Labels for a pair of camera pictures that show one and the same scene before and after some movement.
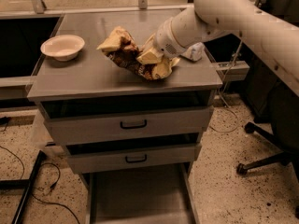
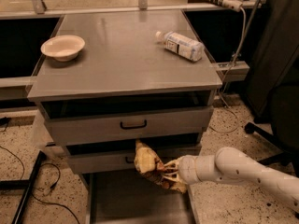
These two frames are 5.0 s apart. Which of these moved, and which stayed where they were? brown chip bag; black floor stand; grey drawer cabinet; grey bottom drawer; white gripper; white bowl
Moved: brown chip bag; white gripper
Stayed: grey bottom drawer; black floor stand; white bowl; grey drawer cabinet
